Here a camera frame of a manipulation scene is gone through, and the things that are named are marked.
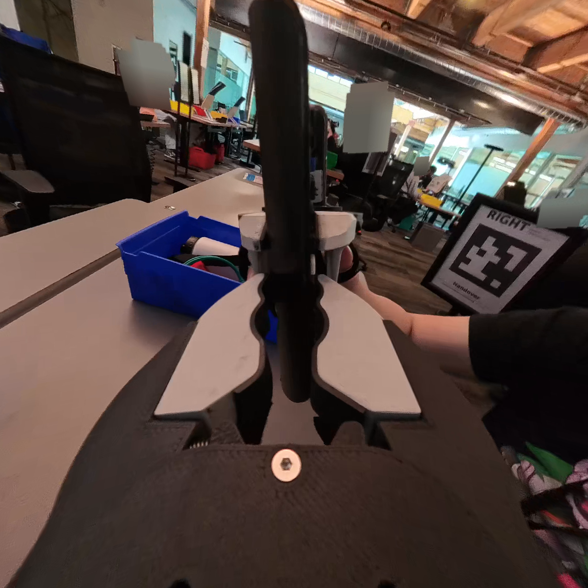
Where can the blue and white card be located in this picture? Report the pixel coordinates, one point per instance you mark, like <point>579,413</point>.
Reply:
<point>252,178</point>

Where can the black remote control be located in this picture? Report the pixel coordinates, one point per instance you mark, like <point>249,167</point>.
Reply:
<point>280,183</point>

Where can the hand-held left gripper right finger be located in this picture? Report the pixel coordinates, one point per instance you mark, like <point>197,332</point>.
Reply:
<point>363,358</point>

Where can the small red item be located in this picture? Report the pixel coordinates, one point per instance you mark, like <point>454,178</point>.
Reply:
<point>198,266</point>

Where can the white bottle with black cap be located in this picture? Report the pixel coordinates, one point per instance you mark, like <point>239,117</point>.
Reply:
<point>213,247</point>

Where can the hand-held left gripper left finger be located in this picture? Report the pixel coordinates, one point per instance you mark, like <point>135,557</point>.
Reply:
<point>216,353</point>

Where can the blue plastic bin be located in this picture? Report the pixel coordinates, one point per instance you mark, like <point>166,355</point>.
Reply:
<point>156,280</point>

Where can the black framed marker sign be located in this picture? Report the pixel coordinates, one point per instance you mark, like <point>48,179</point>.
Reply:
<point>496,257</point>

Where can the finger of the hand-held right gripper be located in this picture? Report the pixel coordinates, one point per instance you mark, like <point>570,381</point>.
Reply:
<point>250,232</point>
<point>337,229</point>

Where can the person's right hand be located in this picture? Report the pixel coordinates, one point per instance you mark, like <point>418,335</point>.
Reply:
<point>381,307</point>

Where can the person's right forearm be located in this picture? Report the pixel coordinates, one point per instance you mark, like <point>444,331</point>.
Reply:
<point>528,340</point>

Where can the black office chair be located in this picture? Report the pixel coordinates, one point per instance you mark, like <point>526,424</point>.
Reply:
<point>78,128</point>

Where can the person's floral patterned clothing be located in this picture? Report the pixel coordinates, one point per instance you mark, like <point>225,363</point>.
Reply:
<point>551,505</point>

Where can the red storage bin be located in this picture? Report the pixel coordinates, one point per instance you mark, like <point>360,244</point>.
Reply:
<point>202,158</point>

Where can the black floor lamp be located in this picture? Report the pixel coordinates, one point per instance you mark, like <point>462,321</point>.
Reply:
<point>494,148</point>

